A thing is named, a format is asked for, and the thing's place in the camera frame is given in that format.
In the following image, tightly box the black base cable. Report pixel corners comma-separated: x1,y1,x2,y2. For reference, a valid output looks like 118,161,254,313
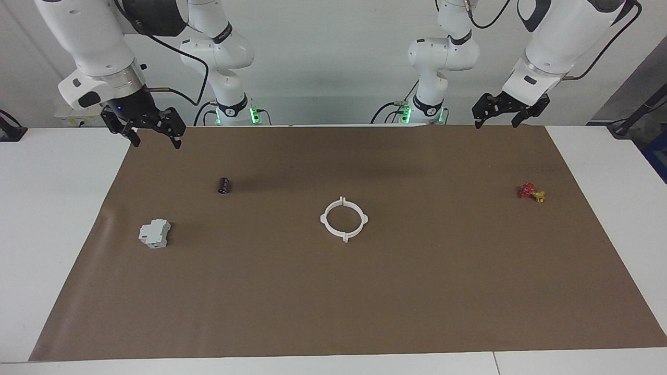
194,101,218,127
371,78,420,124

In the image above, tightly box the white wall socket box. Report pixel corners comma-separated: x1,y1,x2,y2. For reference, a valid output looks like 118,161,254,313
55,102,107,127

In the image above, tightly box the white half-ring pipe clamp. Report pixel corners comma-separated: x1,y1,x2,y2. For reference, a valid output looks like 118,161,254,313
341,197,369,241
320,197,347,244

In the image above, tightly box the red-handled brass valve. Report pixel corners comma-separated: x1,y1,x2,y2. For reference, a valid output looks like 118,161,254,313
518,182,546,203

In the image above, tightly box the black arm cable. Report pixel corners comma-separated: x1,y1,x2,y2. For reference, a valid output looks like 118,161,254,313
560,0,643,82
115,0,210,106

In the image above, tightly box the black table clamp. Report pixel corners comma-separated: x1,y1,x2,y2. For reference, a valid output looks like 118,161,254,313
0,109,28,142

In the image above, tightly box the black stand base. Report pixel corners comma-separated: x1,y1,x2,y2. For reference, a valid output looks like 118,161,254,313
607,99,667,139

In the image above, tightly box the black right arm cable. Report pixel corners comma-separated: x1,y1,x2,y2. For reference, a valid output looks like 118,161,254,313
115,0,210,106

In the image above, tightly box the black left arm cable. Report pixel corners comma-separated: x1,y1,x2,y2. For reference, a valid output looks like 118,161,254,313
560,0,643,82

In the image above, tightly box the brown paper mat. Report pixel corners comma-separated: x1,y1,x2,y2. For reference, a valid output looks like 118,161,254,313
29,125,667,361

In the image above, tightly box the white circuit breaker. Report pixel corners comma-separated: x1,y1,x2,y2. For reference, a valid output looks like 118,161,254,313
138,219,171,249

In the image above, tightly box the blue crate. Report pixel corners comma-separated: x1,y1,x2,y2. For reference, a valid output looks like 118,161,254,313
641,130,667,184

